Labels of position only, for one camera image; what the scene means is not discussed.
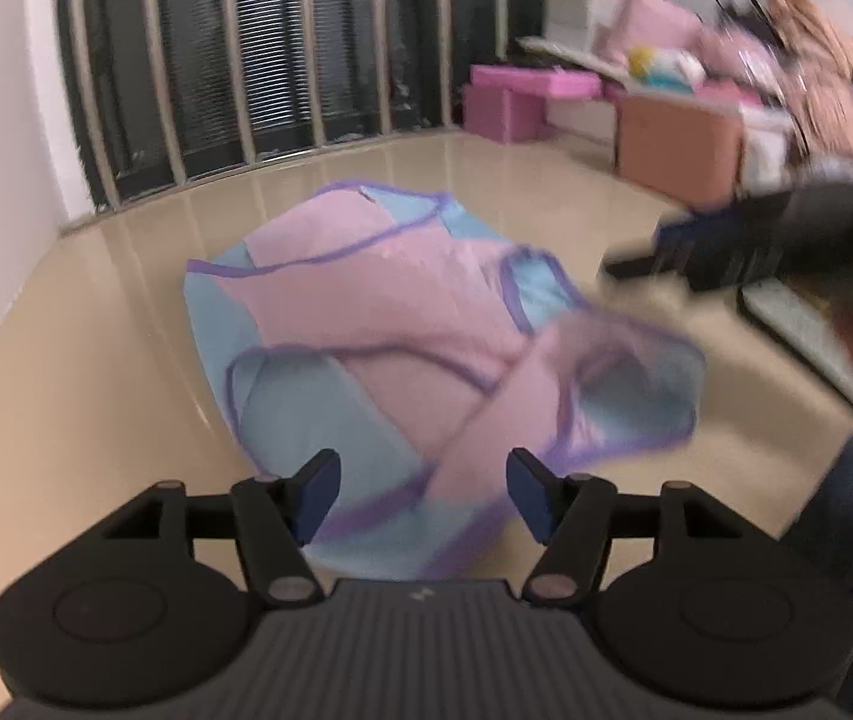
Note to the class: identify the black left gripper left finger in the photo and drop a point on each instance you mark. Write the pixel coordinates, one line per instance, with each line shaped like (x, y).
(274, 518)

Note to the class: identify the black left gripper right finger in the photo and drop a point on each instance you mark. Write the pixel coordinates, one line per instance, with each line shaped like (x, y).
(571, 518)

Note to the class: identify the pink blue purple garment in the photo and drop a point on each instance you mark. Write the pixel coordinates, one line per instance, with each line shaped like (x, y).
(421, 346)

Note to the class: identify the black smartphone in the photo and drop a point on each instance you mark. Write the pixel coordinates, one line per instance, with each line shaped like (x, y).
(800, 329)

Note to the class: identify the salmon storage box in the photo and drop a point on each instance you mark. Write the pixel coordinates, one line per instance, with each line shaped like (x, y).
(686, 152)

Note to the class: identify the yellow white plush toy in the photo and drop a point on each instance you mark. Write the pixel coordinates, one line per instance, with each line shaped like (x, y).
(676, 68)

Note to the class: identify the pink pillow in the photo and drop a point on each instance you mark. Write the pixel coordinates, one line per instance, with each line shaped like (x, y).
(648, 23)

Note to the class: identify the white stacked boxes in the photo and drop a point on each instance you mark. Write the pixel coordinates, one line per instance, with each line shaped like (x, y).
(579, 24)

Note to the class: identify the pink box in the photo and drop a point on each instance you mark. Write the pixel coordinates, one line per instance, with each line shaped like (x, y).
(509, 104)

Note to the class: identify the metal window bars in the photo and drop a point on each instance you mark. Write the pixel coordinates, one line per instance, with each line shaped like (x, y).
(163, 93)

